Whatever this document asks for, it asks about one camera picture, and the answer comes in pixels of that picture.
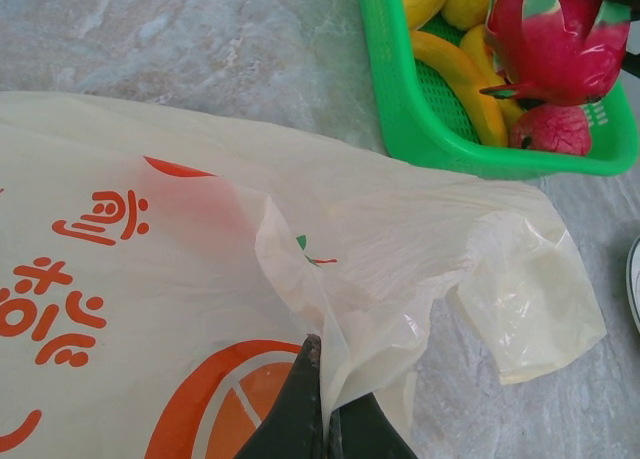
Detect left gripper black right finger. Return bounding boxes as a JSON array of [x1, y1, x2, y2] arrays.
[[332, 391, 419, 459]]

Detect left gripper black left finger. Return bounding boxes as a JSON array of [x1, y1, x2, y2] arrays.
[[232, 333, 327, 459]]

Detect red fake dragon fruit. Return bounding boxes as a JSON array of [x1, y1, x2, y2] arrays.
[[479, 0, 632, 111]]

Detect white orange-print plastic bag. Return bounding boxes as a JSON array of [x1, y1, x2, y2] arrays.
[[0, 91, 609, 459]]

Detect yellow fake lemon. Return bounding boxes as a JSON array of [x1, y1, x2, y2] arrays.
[[440, 0, 499, 31]]

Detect yellow fake banana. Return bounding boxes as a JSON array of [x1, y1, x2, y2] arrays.
[[458, 23, 525, 128]]

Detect round red fake fruit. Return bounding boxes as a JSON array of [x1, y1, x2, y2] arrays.
[[508, 103, 594, 158]]

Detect orange-yellow fake banana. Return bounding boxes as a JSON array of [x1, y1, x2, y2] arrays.
[[409, 28, 510, 149]]

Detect yellow ridged fake fruit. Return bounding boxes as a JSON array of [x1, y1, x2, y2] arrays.
[[398, 0, 454, 32]]

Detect green plastic basket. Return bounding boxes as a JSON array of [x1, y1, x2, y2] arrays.
[[355, 0, 640, 181]]

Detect round white orange-print plate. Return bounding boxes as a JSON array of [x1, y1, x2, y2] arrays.
[[625, 233, 640, 333]]

